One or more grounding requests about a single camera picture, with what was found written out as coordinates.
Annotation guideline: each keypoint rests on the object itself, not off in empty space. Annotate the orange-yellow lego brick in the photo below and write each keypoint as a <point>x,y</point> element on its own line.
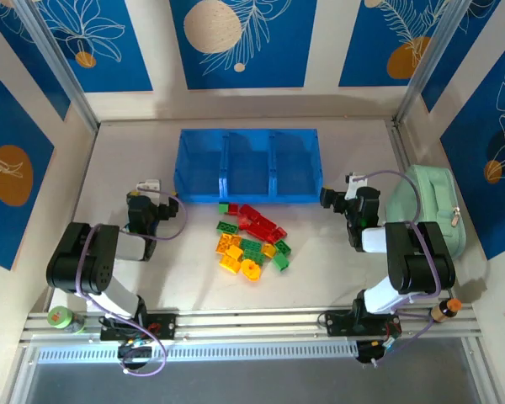
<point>224,244</point>

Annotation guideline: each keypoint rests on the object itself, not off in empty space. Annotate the aluminium frame post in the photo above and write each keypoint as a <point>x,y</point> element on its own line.
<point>62,67</point>
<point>430,63</point>

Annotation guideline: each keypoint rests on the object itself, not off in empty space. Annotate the long green lego brick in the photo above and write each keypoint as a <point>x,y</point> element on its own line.
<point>227,227</point>
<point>253,256</point>
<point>251,245</point>

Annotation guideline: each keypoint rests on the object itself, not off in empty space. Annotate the mint green zip pouch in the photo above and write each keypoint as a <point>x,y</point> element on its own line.
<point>437,202</point>

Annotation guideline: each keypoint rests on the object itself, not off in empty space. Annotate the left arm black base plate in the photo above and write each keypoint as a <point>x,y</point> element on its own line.
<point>164,326</point>

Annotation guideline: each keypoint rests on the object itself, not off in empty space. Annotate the blue leaf-print wall panel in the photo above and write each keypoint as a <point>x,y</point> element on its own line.
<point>8,210</point>
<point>374,63</point>
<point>244,63</point>
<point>458,63</point>
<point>97,42</point>
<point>33,76</point>
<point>484,189</point>

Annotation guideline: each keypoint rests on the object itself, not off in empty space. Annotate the small green lego brick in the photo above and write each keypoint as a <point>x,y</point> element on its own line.
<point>223,208</point>

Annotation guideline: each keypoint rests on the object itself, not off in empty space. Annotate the right black-white robot arm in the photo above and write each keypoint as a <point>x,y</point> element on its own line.
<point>421,261</point>

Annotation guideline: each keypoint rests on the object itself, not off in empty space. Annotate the green tape roll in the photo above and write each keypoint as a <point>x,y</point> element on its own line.
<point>61,316</point>

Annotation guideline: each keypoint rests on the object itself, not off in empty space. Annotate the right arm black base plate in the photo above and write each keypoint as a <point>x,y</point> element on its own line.
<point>338,323</point>

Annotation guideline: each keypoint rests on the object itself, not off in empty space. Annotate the light green lego brick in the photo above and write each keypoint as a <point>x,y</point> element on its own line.
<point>280,262</point>

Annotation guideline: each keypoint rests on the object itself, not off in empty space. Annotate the blue three-compartment plastic bin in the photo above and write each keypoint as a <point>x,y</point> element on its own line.
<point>202,168</point>

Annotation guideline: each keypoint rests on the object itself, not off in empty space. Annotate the translucent red lego brick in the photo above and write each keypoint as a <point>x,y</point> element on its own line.
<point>244,221</point>

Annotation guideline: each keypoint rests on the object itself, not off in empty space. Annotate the small red lego brick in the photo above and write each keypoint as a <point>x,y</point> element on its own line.
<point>233,209</point>

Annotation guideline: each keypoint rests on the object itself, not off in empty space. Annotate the brown bottle orange cap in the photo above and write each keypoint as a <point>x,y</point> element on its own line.
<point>442,310</point>

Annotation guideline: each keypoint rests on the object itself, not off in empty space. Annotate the round yellow lego piece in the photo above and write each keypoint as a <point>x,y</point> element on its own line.
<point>251,270</point>

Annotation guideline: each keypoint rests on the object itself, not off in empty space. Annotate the tall yellow lego brick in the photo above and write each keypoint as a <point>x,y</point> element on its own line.
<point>231,261</point>

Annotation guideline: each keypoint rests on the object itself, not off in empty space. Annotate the aluminium mounting rail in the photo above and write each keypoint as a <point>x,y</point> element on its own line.
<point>252,322</point>

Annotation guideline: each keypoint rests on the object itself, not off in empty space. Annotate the left black-white robot arm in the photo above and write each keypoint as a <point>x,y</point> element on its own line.
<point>88,261</point>

